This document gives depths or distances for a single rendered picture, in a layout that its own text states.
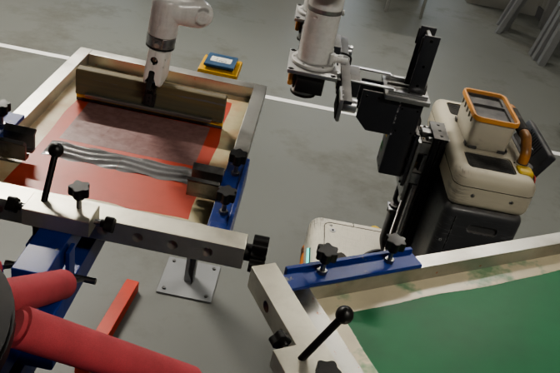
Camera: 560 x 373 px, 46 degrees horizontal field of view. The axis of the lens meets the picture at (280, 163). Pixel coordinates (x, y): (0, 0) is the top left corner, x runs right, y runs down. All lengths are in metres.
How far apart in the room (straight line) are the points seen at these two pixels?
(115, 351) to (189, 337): 1.62
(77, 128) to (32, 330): 0.99
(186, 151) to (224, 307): 1.08
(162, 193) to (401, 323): 0.60
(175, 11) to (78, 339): 1.01
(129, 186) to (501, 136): 1.18
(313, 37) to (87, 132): 0.64
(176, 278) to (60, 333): 1.89
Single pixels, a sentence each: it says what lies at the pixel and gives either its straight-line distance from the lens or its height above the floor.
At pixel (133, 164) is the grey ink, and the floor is 0.96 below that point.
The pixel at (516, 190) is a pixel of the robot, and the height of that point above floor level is 0.88.
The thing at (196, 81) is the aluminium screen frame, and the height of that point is 0.97.
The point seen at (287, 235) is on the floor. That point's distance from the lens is 3.06.
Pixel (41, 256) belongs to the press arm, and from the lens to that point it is 1.21.
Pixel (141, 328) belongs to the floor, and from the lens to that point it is 2.52.
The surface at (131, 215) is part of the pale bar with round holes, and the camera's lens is 1.30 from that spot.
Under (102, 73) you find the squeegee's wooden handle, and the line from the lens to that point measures 1.82.
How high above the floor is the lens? 1.82
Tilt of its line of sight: 31 degrees down
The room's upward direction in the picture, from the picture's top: 12 degrees clockwise
